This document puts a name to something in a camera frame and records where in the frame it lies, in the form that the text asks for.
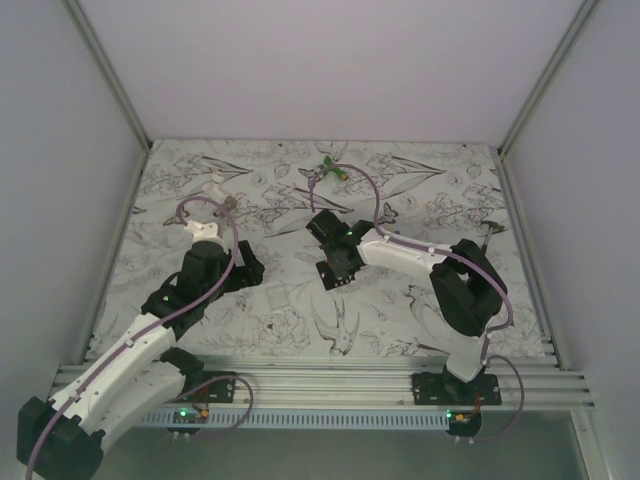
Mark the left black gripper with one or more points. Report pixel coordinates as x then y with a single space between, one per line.
246 275

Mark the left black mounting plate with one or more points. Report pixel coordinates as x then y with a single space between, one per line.
216 387

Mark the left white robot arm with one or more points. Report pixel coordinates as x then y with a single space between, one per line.
68 435

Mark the black mounting plate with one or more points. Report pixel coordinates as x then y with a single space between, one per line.
216 387
441 389

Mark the white slotted cable duct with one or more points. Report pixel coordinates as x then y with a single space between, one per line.
299 419

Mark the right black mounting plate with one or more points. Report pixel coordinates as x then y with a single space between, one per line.
441 389

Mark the small grey hammer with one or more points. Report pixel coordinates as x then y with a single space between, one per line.
493 228

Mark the controller board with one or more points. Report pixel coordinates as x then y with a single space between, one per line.
190 416
463 417

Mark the white and grey pipe fitting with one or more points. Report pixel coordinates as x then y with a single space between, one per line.
213 188

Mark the left controller board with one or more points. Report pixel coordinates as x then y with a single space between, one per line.
190 416

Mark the black fuse box base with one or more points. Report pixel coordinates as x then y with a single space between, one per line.
329 279

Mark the floral printed table mat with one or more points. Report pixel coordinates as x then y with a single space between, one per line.
432 193

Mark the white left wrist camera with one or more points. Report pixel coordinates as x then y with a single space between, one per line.
208 232

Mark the aluminium frame rail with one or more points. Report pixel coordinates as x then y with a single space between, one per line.
373 382

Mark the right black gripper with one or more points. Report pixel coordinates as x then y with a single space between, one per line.
339 271

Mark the right controller board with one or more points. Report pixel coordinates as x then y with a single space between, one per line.
463 417

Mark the clear fuse box cover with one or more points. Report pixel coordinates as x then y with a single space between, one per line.
277 297

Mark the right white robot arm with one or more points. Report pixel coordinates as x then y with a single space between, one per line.
472 297

